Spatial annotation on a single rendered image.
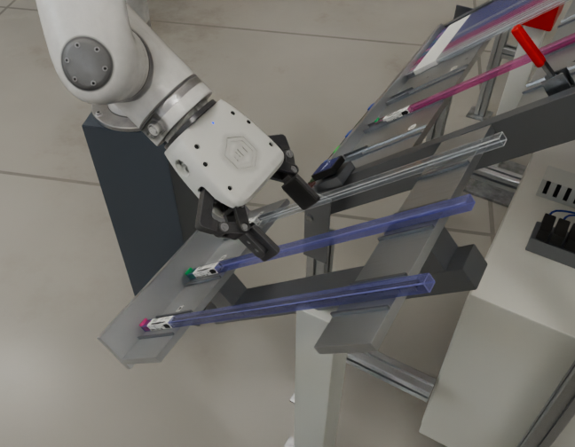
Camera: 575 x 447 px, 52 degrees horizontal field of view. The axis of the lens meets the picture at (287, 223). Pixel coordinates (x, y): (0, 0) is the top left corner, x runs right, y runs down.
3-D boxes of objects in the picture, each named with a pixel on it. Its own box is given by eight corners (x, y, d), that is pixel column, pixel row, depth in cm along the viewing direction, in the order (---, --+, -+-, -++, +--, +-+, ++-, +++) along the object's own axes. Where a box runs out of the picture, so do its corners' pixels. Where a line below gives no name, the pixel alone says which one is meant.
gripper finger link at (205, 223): (178, 205, 59) (219, 242, 60) (218, 159, 64) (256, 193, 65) (174, 209, 60) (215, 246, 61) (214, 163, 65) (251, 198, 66)
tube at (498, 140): (229, 235, 100) (224, 230, 99) (233, 230, 100) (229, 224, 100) (503, 146, 62) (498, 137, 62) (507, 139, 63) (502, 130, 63)
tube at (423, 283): (145, 332, 86) (140, 326, 86) (151, 325, 87) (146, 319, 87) (429, 293, 49) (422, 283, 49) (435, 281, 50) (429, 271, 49)
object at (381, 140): (331, 196, 109) (321, 182, 108) (452, 38, 148) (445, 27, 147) (413, 168, 95) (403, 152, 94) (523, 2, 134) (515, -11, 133)
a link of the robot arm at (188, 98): (155, 105, 58) (177, 128, 58) (208, 63, 63) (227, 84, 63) (128, 144, 64) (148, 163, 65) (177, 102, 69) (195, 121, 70)
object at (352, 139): (334, 207, 110) (312, 178, 108) (452, 49, 150) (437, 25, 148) (339, 207, 109) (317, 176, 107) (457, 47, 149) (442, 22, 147)
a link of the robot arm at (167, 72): (184, 76, 58) (202, 73, 67) (82, -28, 56) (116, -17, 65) (127, 136, 60) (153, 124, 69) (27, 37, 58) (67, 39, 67)
